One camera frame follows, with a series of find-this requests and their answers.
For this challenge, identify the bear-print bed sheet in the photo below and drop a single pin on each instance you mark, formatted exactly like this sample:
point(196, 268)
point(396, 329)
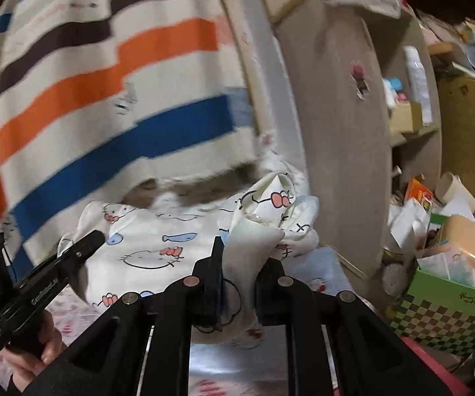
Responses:
point(72, 321)

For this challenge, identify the crumpled white paper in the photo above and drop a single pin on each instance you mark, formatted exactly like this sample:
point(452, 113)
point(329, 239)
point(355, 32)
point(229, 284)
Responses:
point(456, 194)

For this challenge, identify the orange packet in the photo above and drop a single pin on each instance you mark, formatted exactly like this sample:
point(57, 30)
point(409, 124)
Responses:
point(419, 192)

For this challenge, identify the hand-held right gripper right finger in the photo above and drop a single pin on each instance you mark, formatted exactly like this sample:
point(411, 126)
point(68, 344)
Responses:
point(268, 301)

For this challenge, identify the person's left forearm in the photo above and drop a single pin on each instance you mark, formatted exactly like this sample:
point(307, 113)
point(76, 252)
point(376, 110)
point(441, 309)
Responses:
point(43, 383)

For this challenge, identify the green checkered box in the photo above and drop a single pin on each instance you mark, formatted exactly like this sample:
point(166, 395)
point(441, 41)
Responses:
point(435, 317)

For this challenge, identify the small tan box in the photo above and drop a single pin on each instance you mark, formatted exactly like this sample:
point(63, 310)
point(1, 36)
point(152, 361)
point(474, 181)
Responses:
point(404, 117)

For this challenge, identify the beige plastic container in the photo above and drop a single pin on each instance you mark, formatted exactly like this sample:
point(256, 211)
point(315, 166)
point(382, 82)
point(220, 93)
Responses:
point(464, 235)

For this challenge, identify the white cat-print pants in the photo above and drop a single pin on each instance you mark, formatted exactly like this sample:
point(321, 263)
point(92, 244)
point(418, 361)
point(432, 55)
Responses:
point(150, 231)

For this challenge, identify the striped curtain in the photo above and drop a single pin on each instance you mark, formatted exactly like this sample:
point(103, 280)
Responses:
point(97, 90)

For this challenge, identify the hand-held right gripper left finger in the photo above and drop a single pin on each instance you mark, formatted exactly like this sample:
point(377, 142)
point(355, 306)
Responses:
point(210, 293)

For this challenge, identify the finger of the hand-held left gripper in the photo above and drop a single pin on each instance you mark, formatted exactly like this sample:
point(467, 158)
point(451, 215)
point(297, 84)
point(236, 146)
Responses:
point(84, 245)

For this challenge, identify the large cardboard box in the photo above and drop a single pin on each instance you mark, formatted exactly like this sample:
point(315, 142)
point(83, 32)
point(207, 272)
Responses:
point(468, 140)

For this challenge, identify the white paper bag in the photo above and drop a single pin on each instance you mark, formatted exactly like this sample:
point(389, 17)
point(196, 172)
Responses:
point(406, 222)

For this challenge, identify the folded light blue blanket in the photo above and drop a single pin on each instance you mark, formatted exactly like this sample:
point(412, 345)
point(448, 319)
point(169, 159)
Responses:
point(237, 359)

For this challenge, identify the cartoon sticker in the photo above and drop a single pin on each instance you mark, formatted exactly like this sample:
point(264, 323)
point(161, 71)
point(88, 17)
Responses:
point(359, 76)

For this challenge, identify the person's left hand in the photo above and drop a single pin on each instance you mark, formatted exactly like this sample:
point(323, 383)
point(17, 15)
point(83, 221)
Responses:
point(53, 338)

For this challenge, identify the white spray bottle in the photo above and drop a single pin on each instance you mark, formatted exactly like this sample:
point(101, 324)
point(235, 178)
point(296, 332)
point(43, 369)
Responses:
point(417, 78)

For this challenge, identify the beige cabinet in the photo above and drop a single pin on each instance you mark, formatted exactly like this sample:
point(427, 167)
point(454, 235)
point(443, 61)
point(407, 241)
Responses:
point(336, 132)

